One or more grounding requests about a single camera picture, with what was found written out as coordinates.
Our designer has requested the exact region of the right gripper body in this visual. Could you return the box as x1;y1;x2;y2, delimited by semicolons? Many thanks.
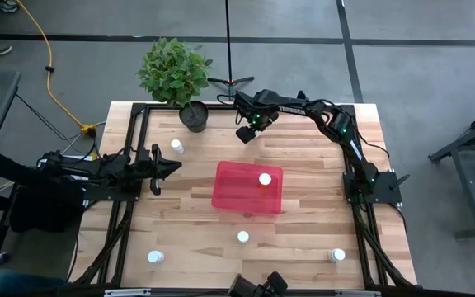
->
247;111;274;132

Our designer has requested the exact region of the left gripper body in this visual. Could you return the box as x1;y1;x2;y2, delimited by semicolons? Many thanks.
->
126;158;156;183

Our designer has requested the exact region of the orange pill bottle white cap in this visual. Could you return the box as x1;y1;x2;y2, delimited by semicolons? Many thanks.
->
257;172;272;191

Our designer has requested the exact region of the pink translucent plastic basket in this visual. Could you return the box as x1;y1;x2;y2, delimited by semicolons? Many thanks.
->
211;160;285;217

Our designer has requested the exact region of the black plant pot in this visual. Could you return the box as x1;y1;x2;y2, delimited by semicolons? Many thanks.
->
178;100;209;134

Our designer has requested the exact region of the black tripod stand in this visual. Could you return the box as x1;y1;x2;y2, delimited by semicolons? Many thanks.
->
207;0;256;102

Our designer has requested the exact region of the green leafy plant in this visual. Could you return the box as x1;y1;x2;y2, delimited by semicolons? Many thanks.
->
136;36;214;109

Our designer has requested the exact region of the black bag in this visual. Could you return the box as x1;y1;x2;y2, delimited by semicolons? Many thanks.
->
8;175;87;234

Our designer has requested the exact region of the silver aluminium bar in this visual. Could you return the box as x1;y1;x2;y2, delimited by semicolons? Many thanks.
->
103;288;152;297
334;290;382;297

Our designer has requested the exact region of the black rounded device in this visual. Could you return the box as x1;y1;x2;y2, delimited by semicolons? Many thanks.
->
228;271;289;297

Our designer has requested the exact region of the black clamp lever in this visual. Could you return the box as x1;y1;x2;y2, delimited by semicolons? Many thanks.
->
389;172;412;192

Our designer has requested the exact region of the person's leg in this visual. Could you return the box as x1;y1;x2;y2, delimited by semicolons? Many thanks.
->
0;267;68;296

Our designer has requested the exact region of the dark grey metal cart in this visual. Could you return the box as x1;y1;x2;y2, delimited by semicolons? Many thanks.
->
426;103;475;241

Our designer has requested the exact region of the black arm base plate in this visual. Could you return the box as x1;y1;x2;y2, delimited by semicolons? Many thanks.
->
81;181;143;204
342;170;404;206

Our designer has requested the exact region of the black aluminium table frame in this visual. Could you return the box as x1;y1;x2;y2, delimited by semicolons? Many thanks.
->
71;101;423;297

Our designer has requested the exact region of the yellow power cable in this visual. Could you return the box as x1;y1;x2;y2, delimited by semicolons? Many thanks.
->
14;0;98;138

